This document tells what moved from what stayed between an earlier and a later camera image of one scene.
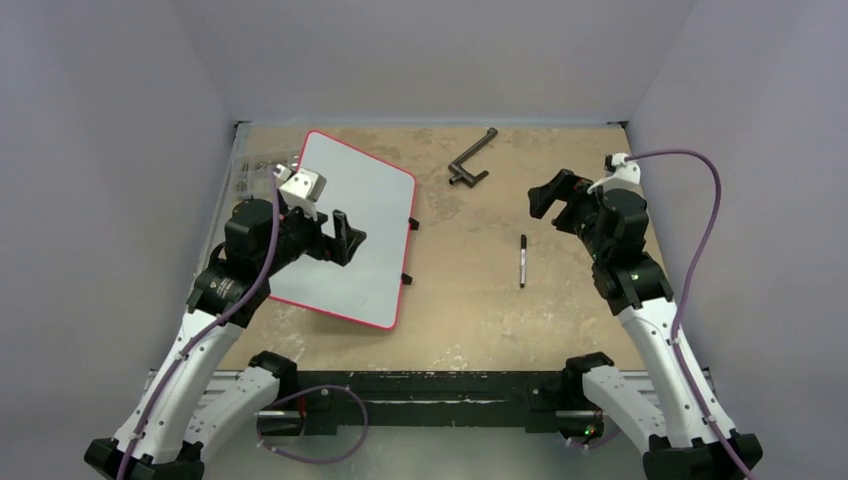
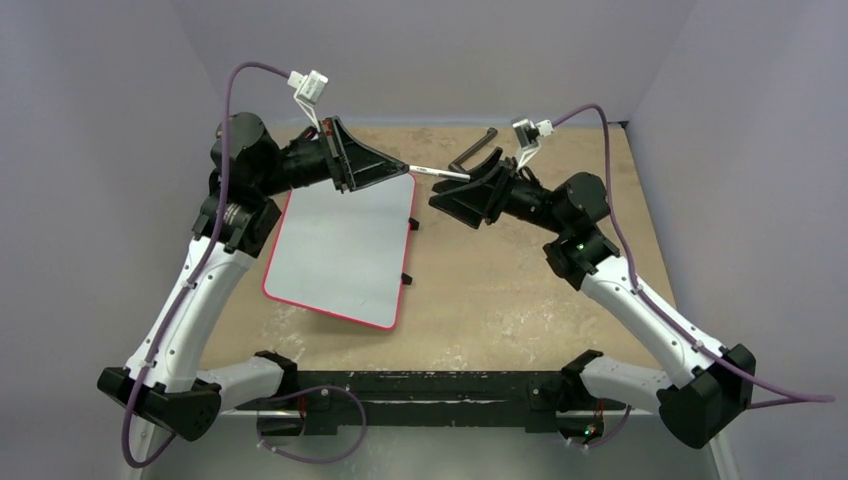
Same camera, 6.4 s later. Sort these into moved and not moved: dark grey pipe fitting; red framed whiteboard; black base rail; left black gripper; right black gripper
Moved: left black gripper; right black gripper
Not moved: red framed whiteboard; dark grey pipe fitting; black base rail
